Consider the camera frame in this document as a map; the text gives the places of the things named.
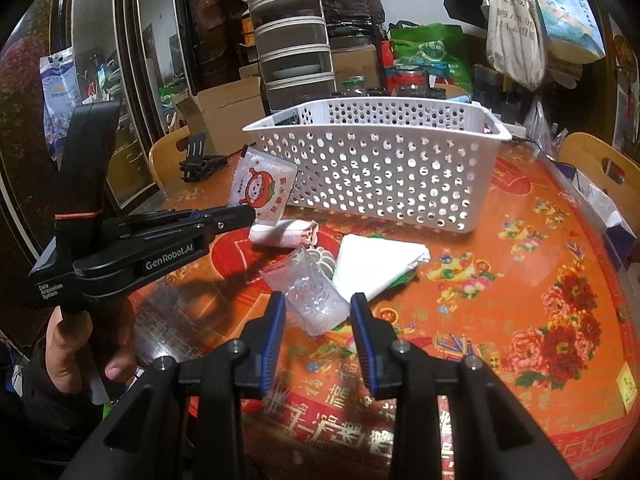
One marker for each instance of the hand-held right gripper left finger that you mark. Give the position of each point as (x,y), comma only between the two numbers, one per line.
(272,345)

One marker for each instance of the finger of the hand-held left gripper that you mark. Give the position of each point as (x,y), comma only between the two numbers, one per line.
(220,222)
(170,216)

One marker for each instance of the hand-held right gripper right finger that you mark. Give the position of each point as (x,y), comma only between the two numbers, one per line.
(362,345)

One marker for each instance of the white cartoon printed packet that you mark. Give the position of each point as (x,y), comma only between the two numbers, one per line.
(260,185)

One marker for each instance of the clear plastic bag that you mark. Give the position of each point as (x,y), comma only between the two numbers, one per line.
(315,295)

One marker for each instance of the white perforated plastic basket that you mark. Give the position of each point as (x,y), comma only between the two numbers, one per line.
(380,160)

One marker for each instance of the person's left forearm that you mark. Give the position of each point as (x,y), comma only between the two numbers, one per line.
(45,410)

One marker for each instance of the person's left hand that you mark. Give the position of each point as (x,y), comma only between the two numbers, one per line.
(67,355)

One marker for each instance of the wooden chair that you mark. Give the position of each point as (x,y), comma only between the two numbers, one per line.
(167,155)
(585,155)

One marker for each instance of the rolled white pink towel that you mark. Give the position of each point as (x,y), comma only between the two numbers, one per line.
(280,234)

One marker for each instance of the black folding holder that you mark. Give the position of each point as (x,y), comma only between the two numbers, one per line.
(200,162)

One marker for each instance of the white scalloped dish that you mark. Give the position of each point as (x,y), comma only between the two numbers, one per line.
(326,260)

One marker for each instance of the open cardboard box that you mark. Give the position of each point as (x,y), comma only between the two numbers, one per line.
(225,110)

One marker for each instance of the red printed tablecloth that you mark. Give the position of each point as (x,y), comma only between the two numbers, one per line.
(500,270)

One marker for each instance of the blue white plastic bag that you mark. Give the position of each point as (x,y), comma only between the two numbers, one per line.
(60,90)

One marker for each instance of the dark wooden mirrored cabinet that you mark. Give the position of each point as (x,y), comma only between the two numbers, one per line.
(130,35)

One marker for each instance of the green lid glass jar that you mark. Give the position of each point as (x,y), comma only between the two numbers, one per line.
(355,86)

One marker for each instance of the stack of grey plastic containers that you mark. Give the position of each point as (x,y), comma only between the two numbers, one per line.
(295,40)

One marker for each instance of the closed cardboard box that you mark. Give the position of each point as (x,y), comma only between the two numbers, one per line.
(355,65)

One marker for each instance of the glass jar with red contents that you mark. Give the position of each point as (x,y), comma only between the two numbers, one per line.
(411,80)

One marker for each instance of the white blue paper bag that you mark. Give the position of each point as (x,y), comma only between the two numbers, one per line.
(600,205)

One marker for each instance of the green shopping bag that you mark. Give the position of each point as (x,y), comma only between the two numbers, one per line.
(435,45)

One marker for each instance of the clear plastic bags bundle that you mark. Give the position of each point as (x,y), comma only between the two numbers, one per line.
(542,125)

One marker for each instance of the white canvas tote bag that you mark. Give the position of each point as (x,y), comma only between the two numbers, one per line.
(515,35)

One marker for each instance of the blue printed tote bag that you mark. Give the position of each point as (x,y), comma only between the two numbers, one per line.
(565,15)

